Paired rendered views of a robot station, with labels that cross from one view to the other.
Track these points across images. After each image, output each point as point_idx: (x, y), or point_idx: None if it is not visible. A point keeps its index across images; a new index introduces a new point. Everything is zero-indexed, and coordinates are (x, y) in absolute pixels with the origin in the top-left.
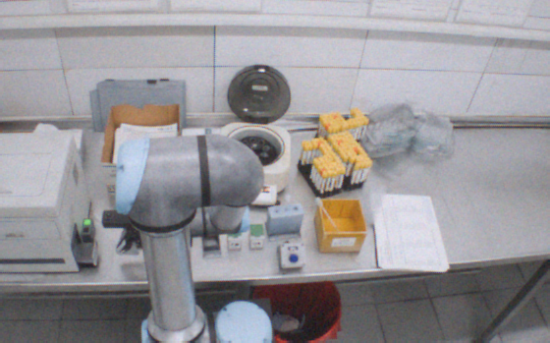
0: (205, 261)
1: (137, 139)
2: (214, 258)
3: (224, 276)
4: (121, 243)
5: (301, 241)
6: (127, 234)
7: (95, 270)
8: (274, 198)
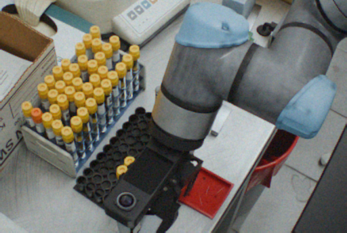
0: (225, 137)
1: None
2: (228, 122)
3: (266, 129)
4: (141, 226)
5: (267, 13)
6: (154, 202)
7: None
8: None
